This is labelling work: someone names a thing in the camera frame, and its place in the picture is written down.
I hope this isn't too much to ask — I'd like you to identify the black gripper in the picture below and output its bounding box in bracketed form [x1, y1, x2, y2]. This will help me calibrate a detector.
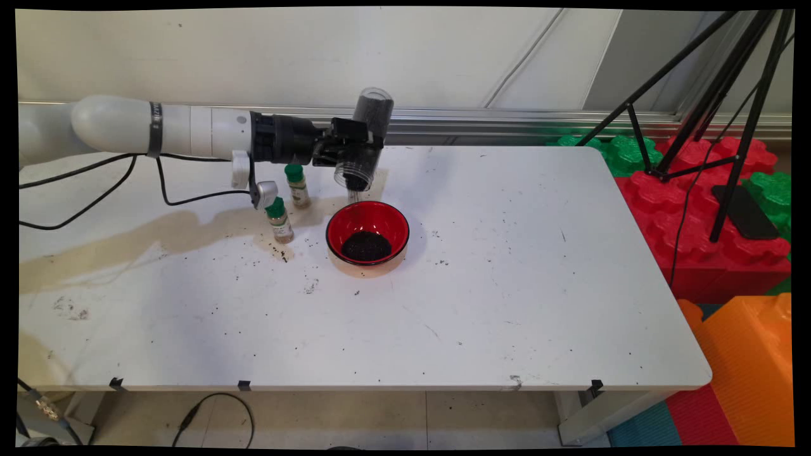
[250, 112, 385, 168]

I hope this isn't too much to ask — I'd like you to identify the clear jar with black seeds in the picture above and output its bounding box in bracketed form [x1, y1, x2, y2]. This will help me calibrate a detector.
[334, 87, 395, 193]

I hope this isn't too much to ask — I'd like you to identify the green-capped spice bottle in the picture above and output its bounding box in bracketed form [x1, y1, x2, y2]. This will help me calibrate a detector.
[284, 163, 312, 210]
[265, 198, 295, 244]

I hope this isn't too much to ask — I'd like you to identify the red and black bowl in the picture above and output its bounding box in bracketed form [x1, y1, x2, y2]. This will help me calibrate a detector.
[326, 201, 411, 279]

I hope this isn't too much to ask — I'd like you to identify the black seeds pile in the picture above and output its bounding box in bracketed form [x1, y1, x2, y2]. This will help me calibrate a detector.
[342, 231, 393, 263]

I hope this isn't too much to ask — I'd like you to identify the green foam block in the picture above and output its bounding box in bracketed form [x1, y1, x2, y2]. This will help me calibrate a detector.
[548, 133, 663, 178]
[741, 172, 793, 241]

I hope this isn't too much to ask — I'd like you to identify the white table leg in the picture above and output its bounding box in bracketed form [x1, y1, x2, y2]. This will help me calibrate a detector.
[16, 391, 96, 446]
[558, 389, 672, 447]

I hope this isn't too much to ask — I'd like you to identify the large red foam block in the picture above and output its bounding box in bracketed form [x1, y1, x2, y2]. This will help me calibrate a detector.
[613, 136, 791, 305]

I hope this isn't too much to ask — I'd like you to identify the black tripod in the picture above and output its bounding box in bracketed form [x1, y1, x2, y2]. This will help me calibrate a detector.
[577, 9, 796, 244]

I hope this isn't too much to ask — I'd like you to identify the teal floor mat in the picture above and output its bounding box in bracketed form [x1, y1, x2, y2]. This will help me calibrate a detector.
[607, 400, 682, 447]

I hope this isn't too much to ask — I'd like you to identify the red floor mat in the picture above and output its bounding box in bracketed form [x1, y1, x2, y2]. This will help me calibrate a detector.
[665, 383, 739, 446]

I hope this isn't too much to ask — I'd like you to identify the orange foam block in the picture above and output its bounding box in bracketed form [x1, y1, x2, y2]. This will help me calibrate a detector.
[677, 293, 795, 447]

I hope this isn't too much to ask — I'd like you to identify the white silver wrist camera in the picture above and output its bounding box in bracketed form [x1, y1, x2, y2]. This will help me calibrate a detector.
[231, 150, 279, 210]

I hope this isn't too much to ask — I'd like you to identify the black camera cable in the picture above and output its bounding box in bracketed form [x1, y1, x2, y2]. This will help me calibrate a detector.
[18, 155, 255, 230]

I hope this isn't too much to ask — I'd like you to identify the metal wall rail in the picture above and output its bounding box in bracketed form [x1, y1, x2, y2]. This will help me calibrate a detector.
[18, 100, 793, 141]

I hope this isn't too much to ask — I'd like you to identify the black strap on arm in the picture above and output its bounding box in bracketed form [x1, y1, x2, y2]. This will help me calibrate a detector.
[147, 101, 164, 158]

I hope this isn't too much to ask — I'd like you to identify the black floor cable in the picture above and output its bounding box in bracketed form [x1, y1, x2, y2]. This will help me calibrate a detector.
[171, 393, 255, 449]

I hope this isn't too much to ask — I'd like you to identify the thin black tripod cable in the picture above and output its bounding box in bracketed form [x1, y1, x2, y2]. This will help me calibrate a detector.
[668, 35, 795, 287]

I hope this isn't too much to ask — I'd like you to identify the cable with brass connector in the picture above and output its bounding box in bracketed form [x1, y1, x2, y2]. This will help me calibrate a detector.
[18, 379, 86, 447]

